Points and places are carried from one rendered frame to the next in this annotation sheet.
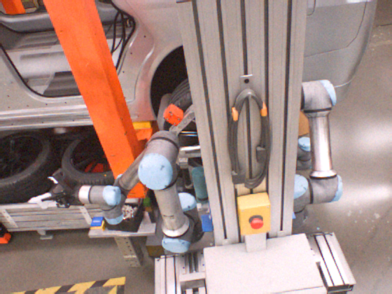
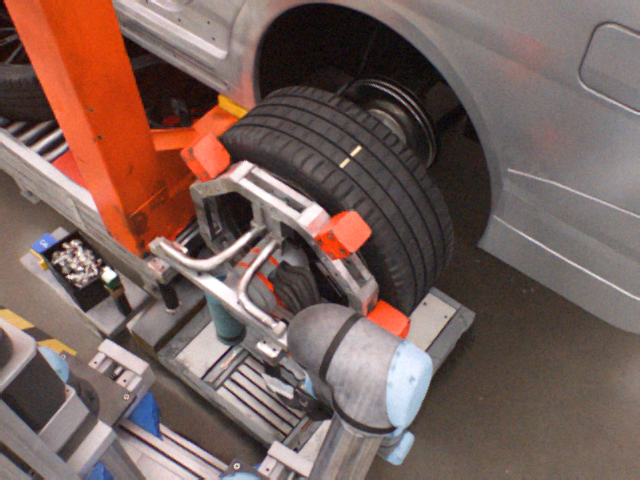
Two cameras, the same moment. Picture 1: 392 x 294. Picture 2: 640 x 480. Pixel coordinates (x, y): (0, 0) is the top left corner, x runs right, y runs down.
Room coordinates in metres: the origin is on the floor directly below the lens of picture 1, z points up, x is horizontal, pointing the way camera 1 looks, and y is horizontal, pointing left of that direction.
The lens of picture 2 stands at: (0.84, -0.69, 2.32)
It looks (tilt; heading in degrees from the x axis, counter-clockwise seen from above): 55 degrees down; 29
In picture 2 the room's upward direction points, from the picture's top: straight up
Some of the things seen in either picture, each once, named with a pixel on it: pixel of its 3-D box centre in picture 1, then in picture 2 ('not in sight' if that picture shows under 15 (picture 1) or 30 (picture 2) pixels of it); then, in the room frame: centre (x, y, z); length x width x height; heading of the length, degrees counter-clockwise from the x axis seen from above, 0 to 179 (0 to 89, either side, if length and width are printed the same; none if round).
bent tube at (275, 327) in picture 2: not in sight; (275, 274); (1.49, -0.21, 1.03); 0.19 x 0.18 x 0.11; 171
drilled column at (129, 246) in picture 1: (128, 243); (97, 309); (1.48, 0.57, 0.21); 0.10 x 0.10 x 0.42; 81
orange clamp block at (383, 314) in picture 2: not in sight; (385, 327); (1.58, -0.44, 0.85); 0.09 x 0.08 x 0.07; 81
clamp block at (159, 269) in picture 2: (184, 159); (169, 261); (1.45, 0.07, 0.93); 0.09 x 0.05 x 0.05; 171
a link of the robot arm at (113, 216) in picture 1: (113, 207); not in sight; (1.03, 0.39, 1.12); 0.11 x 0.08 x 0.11; 164
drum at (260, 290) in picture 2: not in sight; (263, 278); (1.55, -0.12, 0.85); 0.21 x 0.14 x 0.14; 171
